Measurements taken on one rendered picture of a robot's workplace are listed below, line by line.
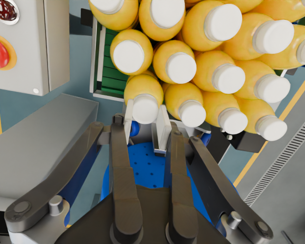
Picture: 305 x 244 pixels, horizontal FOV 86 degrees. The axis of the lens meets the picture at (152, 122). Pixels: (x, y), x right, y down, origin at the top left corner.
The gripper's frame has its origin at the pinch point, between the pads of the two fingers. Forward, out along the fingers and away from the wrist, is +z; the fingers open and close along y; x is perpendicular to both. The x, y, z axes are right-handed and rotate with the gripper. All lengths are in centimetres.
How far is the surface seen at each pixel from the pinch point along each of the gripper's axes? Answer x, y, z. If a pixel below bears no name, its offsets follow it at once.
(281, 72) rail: 8.9, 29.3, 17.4
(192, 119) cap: -0.4, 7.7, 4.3
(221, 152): -67, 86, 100
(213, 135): -51, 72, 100
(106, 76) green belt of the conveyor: -1.2, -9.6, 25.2
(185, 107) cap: 1.2, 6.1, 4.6
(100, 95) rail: -3.6, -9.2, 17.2
